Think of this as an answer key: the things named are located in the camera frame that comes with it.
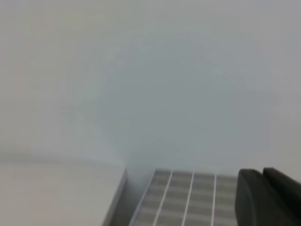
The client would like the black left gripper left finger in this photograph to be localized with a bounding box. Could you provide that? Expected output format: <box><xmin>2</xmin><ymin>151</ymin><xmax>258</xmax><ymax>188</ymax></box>
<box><xmin>234</xmin><ymin>169</ymin><xmax>301</xmax><ymax>226</ymax></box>

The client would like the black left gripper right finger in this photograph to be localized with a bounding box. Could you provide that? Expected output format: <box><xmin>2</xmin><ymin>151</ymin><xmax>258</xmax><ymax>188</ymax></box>
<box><xmin>262</xmin><ymin>168</ymin><xmax>301</xmax><ymax>226</ymax></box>

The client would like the grey grid tablecloth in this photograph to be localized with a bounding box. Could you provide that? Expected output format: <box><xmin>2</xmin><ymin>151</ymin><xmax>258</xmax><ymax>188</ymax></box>
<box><xmin>128</xmin><ymin>168</ymin><xmax>240</xmax><ymax>226</ymax></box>

